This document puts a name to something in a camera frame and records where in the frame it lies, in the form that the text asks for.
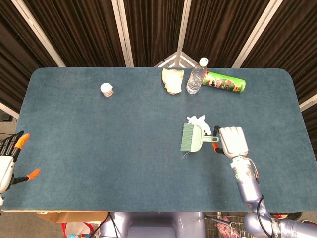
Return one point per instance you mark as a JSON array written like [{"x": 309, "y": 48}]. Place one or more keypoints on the plastic wrapped bread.
[{"x": 173, "y": 81}]

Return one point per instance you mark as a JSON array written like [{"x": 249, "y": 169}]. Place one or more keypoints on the blue felt table cover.
[{"x": 99, "y": 148}]

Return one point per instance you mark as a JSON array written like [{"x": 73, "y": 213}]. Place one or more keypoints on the small white jar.
[{"x": 106, "y": 89}]

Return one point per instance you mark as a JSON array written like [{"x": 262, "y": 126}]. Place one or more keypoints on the red and white plastic bag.
[{"x": 79, "y": 229}]

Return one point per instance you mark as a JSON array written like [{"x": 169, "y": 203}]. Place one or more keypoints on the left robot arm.
[{"x": 1, "y": 200}]

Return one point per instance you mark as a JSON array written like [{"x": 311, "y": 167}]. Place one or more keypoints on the white partition post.
[
  {"x": 122, "y": 32},
  {"x": 258, "y": 32},
  {"x": 308, "y": 102},
  {"x": 184, "y": 24},
  {"x": 38, "y": 32},
  {"x": 8, "y": 110}
]

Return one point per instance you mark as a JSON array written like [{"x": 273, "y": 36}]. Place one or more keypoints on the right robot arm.
[{"x": 247, "y": 186}]

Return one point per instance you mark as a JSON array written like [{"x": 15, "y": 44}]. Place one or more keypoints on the green chips can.
[{"x": 225, "y": 83}]

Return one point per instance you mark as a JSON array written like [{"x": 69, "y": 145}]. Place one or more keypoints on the red snack package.
[{"x": 223, "y": 228}]

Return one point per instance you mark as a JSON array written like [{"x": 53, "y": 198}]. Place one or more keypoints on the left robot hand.
[{"x": 6, "y": 168}]

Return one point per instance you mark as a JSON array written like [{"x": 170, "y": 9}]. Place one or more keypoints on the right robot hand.
[{"x": 234, "y": 142}]

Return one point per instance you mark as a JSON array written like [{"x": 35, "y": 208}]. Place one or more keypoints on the clear plastic water bottle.
[{"x": 194, "y": 79}]

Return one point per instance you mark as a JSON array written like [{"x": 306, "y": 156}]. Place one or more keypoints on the grey-blue robot torso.
[{"x": 153, "y": 225}]

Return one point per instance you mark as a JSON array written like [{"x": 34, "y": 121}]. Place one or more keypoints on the brown cardboard box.
[{"x": 64, "y": 217}]

